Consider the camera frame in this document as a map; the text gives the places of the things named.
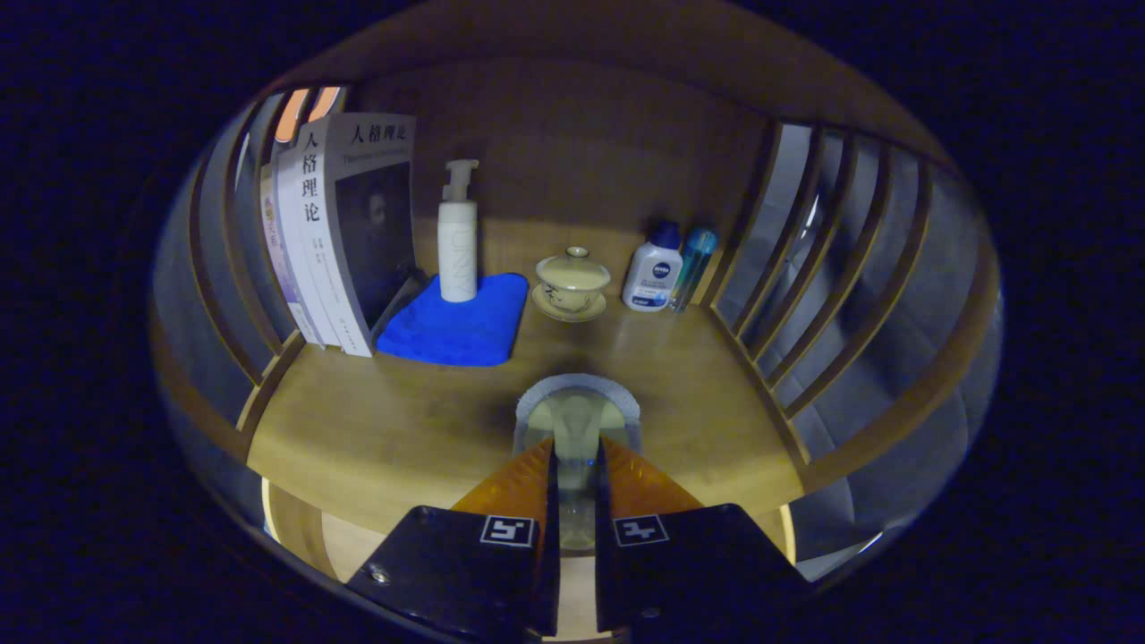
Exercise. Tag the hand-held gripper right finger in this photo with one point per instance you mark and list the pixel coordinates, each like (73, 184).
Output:
(606, 581)

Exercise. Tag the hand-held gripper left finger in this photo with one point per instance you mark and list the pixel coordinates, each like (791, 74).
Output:
(548, 581)

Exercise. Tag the wooden countertop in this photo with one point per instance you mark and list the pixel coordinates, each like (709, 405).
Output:
(402, 429)

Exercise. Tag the wooden cabinet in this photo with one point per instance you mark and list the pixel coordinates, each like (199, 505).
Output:
(581, 134)

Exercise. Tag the blue folded cloth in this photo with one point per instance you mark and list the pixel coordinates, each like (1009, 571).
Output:
(456, 326)

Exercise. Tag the beige lidded tea cup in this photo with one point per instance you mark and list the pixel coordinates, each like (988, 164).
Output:
(572, 282)

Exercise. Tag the white lotion bottle blue cap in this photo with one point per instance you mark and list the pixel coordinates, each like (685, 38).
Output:
(651, 277)

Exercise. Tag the teal slim bottle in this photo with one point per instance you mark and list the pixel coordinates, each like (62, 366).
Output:
(696, 259)

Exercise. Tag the white pump bottle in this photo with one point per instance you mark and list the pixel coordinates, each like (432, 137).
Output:
(457, 250)

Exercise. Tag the thick white book dark cover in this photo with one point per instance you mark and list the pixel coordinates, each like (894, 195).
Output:
(376, 233)

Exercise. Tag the thin white book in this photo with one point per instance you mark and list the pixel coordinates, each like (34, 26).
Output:
(288, 224)

